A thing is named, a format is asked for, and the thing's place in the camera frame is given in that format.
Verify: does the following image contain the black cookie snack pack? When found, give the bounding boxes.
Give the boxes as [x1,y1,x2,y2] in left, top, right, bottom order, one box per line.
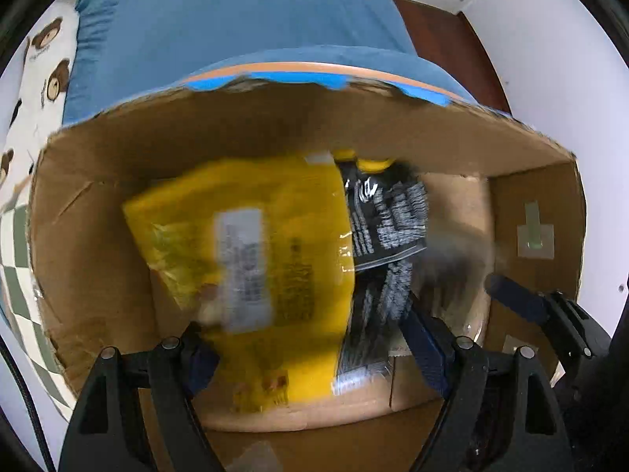
[331,160,427,395]

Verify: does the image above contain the yellow chocolate snack bag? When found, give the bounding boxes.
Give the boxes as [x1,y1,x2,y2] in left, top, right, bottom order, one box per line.
[123,153,355,412]

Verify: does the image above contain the green white checkered cushion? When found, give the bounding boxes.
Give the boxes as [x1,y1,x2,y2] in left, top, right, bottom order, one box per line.
[1,203,76,421]

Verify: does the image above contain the brown cardboard box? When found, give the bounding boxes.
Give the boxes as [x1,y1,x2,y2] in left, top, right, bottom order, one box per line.
[29,77,585,471]

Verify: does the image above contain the bear print pillow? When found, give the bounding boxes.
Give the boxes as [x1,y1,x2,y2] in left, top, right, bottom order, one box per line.
[1,3,79,205]

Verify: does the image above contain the blue bed sheet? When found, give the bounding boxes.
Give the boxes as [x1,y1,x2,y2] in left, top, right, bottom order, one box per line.
[63,0,467,123]

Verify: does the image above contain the black cable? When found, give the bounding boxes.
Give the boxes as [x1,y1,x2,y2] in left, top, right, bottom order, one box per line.
[0,336,57,472]

